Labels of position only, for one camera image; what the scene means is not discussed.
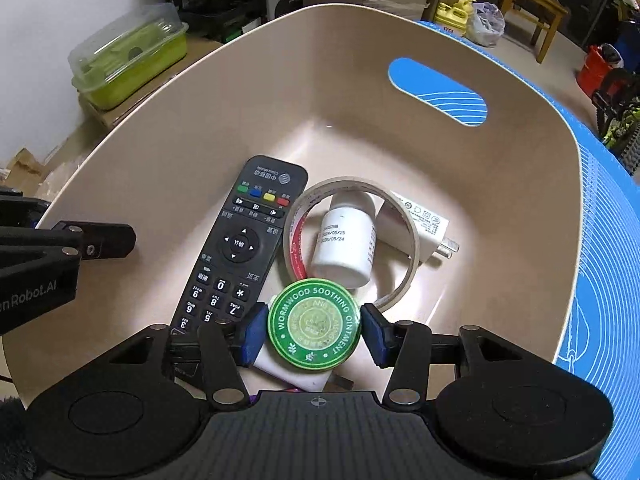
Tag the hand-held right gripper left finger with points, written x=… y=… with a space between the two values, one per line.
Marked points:
x=252 y=334

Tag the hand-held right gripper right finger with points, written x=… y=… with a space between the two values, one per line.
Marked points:
x=376 y=336

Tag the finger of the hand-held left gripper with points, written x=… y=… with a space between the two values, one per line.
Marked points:
x=105 y=240
x=20 y=210

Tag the white rectangular block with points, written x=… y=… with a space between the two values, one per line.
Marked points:
x=275 y=366

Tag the green round ointment tin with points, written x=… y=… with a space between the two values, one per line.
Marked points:
x=314 y=325

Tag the black remote control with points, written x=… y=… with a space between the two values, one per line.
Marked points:
x=235 y=260

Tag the white pill bottle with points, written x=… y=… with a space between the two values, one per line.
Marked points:
x=340 y=250

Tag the white charger plug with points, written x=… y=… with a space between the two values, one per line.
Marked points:
x=430 y=225

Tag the beige tape roll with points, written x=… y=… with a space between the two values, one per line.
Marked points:
x=345 y=183

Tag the beige plastic basin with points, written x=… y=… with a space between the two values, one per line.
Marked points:
x=200 y=110

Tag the crumpled cardboard scrap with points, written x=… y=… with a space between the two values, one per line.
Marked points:
x=22 y=165

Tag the dark fuzzy cloth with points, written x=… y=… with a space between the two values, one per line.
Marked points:
x=10 y=435

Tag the green box with clear lid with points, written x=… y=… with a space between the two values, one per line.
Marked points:
x=130 y=60

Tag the blue silicone mat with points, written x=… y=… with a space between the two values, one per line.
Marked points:
x=610 y=260

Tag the black metal shelf rack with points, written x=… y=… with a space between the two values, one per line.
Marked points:
x=210 y=15

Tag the yellow detergent jug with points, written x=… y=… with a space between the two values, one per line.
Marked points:
x=450 y=17

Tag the white plastic bag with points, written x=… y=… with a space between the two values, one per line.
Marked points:
x=487 y=25

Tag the red bucket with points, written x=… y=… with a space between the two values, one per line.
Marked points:
x=592 y=72

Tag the wooden chair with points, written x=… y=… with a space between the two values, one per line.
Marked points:
x=542 y=5

